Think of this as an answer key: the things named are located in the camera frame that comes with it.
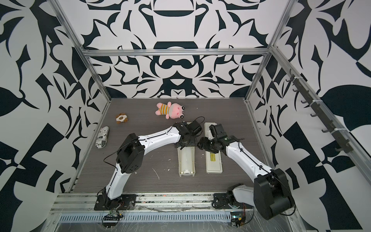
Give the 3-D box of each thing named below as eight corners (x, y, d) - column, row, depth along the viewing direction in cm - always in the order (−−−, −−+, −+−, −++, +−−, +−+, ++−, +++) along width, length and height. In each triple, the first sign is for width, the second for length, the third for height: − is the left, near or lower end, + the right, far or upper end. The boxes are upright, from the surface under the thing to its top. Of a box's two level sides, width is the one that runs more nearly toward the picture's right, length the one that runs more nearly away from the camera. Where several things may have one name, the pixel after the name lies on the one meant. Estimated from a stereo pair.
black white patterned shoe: (96, 149, 95) (92, 146, 92) (104, 129, 105) (101, 125, 101) (105, 149, 95) (102, 146, 92) (113, 129, 105) (110, 125, 101)
